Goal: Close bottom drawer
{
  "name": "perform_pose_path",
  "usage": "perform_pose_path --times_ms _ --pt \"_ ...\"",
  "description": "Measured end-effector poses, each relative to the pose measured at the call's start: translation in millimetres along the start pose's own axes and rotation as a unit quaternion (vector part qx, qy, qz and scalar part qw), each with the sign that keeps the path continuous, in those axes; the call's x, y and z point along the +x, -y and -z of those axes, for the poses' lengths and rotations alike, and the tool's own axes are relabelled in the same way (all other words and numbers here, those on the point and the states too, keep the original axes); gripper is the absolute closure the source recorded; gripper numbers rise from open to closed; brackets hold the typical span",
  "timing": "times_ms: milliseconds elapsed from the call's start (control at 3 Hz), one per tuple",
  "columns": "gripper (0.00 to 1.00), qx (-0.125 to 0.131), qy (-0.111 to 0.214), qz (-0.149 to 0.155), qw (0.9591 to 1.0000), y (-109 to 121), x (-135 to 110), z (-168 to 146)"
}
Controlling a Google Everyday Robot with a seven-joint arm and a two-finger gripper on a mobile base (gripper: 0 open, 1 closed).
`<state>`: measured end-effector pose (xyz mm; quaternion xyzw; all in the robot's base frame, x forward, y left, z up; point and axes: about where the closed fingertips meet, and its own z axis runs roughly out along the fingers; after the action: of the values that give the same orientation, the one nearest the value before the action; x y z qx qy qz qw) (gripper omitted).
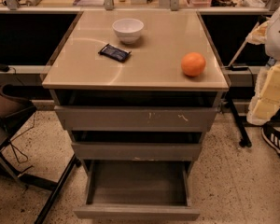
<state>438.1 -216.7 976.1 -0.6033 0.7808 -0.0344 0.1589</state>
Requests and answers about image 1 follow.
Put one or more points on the black white sneaker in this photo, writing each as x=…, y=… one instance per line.
x=272, y=137

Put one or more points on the grey drawer cabinet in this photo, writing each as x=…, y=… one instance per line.
x=151, y=76

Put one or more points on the black power adapter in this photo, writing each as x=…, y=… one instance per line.
x=238, y=67
x=4, y=68

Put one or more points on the orange fruit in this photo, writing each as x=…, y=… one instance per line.
x=193, y=64

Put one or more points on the grey bottom drawer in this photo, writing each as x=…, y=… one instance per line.
x=151, y=190

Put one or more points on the black power adapter left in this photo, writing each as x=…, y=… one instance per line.
x=4, y=68

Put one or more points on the grey top drawer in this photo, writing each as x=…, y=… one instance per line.
x=135, y=119

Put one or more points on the dark chair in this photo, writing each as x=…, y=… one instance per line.
x=14, y=112

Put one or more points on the white bowl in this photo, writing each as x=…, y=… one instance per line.
x=128, y=31

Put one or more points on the grey drawer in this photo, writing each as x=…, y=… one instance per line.
x=137, y=151
x=151, y=190
x=135, y=119

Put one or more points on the blue snack packet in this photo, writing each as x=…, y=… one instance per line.
x=114, y=53

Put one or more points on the grey middle drawer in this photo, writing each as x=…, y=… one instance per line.
x=137, y=151

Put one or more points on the white pole stand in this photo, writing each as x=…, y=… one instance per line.
x=243, y=82

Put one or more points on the black power adapter right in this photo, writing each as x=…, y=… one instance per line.
x=238, y=67

